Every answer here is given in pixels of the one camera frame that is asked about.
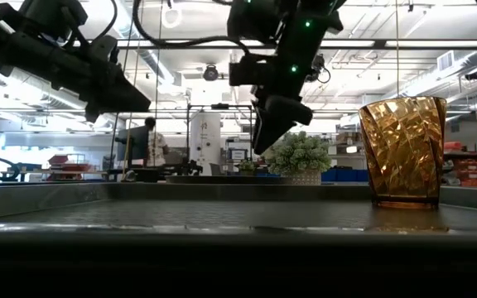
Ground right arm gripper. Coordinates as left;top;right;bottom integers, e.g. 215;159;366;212
251;51;315;156

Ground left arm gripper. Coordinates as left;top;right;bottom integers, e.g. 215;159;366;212
41;35;152;124

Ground amber faceted plastic cup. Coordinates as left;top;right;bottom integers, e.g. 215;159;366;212
358;95;448;210

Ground black computer monitor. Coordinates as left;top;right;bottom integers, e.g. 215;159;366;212
115;124;150;163

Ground small green potted plant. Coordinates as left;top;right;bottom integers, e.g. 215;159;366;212
238;160;258;177

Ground white cylindrical tank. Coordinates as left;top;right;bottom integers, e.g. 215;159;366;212
189;110;222;176

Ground blue storage bins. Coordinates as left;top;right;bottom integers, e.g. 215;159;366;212
320;166;369;184

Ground round black ceiling fixture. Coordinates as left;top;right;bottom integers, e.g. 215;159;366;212
202;64;220;83

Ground red storage bins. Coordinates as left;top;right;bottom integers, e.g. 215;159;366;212
47;153;95;182

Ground shelf with red bins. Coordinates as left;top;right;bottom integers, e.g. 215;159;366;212
442;140;477;189

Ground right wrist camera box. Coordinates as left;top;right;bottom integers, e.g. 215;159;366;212
228;53;265;87

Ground black overhead camera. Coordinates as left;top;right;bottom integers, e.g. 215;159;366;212
304;53;332;84

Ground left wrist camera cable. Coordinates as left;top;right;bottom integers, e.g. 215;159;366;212
92;0;119;43

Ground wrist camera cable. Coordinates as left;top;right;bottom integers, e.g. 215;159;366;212
131;0;252;55
92;0;119;43

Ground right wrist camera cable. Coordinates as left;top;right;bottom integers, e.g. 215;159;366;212
131;0;252;55

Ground white hanging ring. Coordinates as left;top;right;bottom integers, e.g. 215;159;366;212
161;0;183;30

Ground black overhead frame beam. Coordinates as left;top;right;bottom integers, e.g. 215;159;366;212
72;38;477;51

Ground thin vertical hanging cable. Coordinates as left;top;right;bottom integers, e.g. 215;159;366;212
394;0;400;99

